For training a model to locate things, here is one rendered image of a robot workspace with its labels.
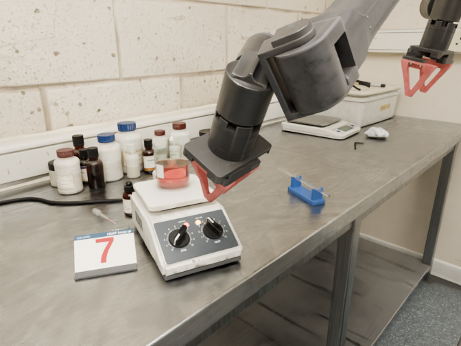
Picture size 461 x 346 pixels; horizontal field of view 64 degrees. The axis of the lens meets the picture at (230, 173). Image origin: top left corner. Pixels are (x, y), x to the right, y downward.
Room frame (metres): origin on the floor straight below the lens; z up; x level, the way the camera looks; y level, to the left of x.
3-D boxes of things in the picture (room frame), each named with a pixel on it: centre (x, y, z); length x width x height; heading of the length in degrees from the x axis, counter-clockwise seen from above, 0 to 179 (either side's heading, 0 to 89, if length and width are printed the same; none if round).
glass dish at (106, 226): (0.58, 0.21, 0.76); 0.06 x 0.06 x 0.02
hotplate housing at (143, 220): (0.57, 0.09, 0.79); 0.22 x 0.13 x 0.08; 27
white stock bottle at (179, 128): (1.05, 0.15, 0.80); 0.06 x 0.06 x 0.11
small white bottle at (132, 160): (0.90, 0.25, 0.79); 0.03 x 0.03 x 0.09
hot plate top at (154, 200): (0.60, 0.10, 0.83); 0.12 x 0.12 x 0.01; 27
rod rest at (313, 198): (0.77, -0.17, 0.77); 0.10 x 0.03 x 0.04; 24
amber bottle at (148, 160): (0.94, 0.22, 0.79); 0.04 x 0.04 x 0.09
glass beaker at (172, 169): (0.61, 0.10, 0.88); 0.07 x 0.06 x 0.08; 5
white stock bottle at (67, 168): (0.80, 0.37, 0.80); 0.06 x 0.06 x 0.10
